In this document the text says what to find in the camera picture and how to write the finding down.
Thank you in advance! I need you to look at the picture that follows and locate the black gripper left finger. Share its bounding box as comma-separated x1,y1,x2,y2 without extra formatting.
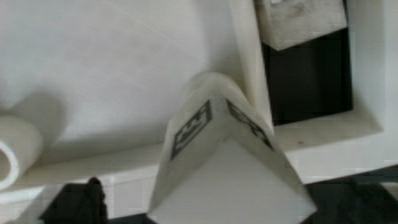
39,177,108,224

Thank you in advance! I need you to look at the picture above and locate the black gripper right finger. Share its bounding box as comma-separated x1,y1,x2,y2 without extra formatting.
298,176,398,224

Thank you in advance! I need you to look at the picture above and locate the white table leg grasped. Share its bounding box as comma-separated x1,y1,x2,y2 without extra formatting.
147,73,316,224

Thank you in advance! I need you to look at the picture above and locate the white square tabletop part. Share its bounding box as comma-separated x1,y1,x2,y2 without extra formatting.
0,0,268,204

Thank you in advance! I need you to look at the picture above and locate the white table leg right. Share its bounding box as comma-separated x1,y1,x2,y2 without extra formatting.
254,0,348,51

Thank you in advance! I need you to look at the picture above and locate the white U-shaped obstacle fence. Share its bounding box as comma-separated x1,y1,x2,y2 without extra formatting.
0,0,398,224

